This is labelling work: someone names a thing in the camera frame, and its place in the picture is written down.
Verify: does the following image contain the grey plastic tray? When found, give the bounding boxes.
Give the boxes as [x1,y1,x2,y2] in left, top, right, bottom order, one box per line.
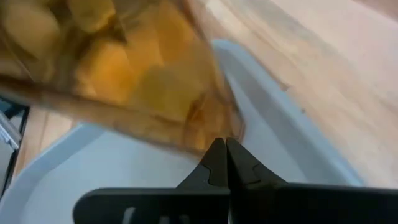
[0,39,364,224]

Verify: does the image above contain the black aluminium table frame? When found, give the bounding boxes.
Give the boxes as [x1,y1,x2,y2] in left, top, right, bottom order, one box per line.
[0,96,30,197]

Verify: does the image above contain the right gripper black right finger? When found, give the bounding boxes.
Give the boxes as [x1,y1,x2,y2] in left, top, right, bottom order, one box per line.
[226,138,398,224]

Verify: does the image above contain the amber textured plastic cup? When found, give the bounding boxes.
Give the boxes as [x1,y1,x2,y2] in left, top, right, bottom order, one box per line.
[0,0,246,159]

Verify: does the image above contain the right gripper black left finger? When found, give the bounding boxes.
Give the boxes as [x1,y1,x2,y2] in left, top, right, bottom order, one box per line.
[73,138,231,224]

